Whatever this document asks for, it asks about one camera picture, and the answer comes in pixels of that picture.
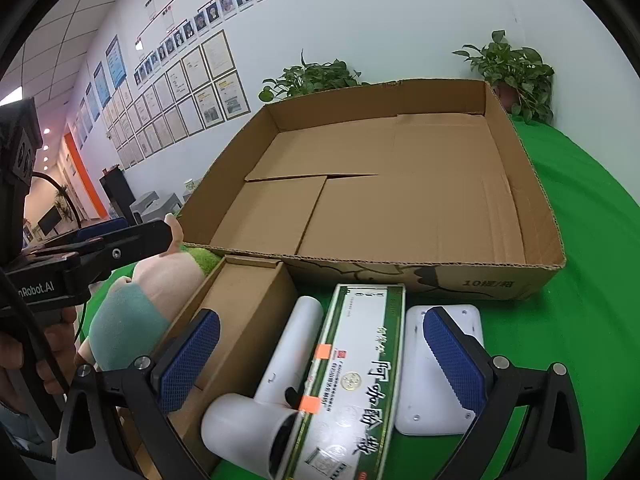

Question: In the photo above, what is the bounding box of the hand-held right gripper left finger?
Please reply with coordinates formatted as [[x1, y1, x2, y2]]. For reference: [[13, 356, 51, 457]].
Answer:
[[55, 308, 221, 480]]

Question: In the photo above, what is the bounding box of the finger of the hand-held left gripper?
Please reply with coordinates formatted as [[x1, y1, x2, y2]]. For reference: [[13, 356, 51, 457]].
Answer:
[[47, 216, 132, 248], [30, 219, 175, 286]]

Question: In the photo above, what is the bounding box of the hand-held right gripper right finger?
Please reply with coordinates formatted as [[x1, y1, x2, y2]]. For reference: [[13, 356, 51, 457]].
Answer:
[[422, 306, 588, 480]]

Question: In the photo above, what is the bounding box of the pink plush pig toy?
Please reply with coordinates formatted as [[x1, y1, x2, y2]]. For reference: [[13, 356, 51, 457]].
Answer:
[[75, 212, 223, 373]]

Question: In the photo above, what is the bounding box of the small cardboard box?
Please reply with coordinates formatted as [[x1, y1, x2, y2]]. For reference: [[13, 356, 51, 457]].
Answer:
[[150, 255, 301, 476]]

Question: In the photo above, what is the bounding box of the green and white medicine box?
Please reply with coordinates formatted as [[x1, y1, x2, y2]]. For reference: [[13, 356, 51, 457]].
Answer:
[[285, 284, 406, 480]]

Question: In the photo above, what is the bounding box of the white hair dryer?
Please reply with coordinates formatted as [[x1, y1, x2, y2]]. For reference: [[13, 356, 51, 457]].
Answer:
[[201, 296, 325, 479]]

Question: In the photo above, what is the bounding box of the large shallow cardboard box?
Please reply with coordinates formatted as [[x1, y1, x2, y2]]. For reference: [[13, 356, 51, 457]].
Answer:
[[177, 79, 567, 302]]

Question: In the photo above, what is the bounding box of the person's left hand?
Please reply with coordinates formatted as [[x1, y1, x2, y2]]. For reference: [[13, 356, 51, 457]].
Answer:
[[0, 307, 81, 401]]

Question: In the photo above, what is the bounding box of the black cabinet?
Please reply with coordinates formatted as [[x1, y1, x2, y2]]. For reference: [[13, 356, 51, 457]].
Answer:
[[99, 165, 136, 226]]

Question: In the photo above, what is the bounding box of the white flat rectangular device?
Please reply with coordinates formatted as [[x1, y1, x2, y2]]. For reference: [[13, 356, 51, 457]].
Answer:
[[394, 304, 485, 436]]

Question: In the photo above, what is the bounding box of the grey seat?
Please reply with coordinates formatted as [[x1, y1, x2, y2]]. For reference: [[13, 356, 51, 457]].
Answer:
[[129, 190, 183, 223]]

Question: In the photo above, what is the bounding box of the green table cloth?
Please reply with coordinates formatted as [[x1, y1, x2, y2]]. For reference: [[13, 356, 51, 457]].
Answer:
[[75, 120, 640, 480]]

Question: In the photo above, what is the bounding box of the green potted plant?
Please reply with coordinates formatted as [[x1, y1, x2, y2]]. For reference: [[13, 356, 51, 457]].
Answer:
[[452, 30, 556, 126], [258, 50, 371, 103]]

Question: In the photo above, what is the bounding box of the black cable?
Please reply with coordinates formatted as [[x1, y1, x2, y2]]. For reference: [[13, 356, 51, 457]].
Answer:
[[31, 171, 86, 233]]

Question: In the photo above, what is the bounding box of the black wall screen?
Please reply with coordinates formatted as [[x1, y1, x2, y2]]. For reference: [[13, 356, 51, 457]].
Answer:
[[39, 207, 63, 236]]

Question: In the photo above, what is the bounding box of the blue wall poster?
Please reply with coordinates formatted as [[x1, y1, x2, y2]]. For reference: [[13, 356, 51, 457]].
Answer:
[[105, 35, 128, 91], [92, 62, 112, 108]]

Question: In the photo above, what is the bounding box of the wall of framed certificates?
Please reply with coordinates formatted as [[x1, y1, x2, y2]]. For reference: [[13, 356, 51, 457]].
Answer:
[[100, 30, 251, 171]]

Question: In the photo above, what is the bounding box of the wall chart of portrait photos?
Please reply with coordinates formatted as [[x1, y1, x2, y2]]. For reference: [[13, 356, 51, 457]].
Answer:
[[132, 0, 338, 86]]

